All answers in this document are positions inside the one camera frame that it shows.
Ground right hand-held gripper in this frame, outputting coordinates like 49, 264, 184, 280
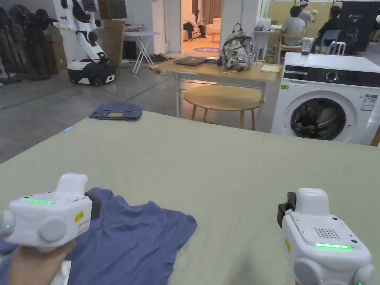
277, 188, 376, 285

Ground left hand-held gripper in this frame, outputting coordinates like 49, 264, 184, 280
0, 173, 102, 254

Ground blue shirt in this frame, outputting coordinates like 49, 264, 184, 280
0, 187, 198, 285

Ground person's left hand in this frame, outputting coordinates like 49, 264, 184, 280
0, 241, 76, 285

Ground bed with pale green sheet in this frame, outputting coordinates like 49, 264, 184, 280
0, 111, 380, 285

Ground folded blue jeans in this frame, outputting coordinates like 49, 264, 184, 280
89, 102, 143, 122

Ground white washing machine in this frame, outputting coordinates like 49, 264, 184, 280
271, 37, 380, 146

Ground round low wooden table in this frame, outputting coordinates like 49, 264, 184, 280
183, 85, 261, 130

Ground row of black tripods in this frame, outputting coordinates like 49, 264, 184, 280
0, 6, 60, 83

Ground white humanoid robot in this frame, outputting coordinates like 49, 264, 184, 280
58, 0, 116, 87

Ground tall brown carton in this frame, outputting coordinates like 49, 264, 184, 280
101, 19, 125, 66

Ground white stool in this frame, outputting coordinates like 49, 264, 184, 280
329, 42, 347, 56

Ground rectangular wooden table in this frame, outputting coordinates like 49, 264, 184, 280
155, 23, 284, 118

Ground wooden chair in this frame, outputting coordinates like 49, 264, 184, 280
278, 32, 303, 63

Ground white folding table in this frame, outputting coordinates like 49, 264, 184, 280
123, 24, 160, 75

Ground group of people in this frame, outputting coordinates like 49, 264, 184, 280
281, 0, 342, 54

